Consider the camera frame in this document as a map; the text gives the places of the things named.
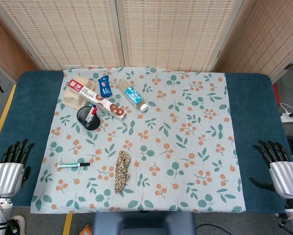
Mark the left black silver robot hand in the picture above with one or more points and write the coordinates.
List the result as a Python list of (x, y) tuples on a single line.
[(8, 177)]

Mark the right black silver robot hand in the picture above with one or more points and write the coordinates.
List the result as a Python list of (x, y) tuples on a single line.
[(285, 178)]

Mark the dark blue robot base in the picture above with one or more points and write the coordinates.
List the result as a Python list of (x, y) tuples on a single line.
[(143, 224)]

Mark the black mesh pen holder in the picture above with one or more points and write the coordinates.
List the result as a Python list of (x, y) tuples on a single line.
[(81, 115)]

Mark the red capped marker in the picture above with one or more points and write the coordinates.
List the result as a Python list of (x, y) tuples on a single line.
[(91, 114)]

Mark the white shoe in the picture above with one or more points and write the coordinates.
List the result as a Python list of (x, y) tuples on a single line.
[(19, 224)]

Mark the white power strip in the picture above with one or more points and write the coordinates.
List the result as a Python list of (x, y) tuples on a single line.
[(289, 118)]

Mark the dark blue table cover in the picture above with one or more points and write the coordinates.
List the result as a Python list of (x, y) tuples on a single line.
[(26, 110)]

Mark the red flat object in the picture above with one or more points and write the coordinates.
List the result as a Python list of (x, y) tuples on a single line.
[(276, 94)]

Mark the orange object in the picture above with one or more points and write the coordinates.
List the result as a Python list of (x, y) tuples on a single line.
[(87, 230)]

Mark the beige lunch box container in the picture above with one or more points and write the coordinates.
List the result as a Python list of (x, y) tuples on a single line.
[(74, 100)]

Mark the floral printed tablecloth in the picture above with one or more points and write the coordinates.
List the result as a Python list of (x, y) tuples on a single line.
[(185, 122)]

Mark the long red white cardboard box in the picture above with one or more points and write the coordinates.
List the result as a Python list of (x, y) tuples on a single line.
[(97, 99)]

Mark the woven folding screen panel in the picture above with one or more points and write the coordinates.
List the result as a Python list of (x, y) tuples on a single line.
[(4, 49), (63, 31), (173, 31), (271, 36)]

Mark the blue snack packet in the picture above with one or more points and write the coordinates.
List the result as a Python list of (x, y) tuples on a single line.
[(104, 86)]

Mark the clear bottle with blue label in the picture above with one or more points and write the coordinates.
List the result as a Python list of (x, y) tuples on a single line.
[(134, 95)]

